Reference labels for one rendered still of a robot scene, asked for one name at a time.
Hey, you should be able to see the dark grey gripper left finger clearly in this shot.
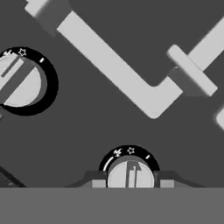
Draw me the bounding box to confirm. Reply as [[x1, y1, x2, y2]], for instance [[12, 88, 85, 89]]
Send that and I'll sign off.
[[65, 170, 108, 188]]

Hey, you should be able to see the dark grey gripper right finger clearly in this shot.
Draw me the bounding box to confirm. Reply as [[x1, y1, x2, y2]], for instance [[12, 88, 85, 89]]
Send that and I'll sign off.
[[153, 170, 206, 188]]

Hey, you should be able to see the dark grey hob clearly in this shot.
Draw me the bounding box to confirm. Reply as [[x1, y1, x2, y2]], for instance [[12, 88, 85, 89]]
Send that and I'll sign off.
[[0, 0, 224, 188]]

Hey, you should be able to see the white hob knob black ring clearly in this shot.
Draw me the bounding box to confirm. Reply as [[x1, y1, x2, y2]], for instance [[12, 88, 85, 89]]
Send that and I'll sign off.
[[0, 45, 60, 117], [98, 144, 161, 188]]

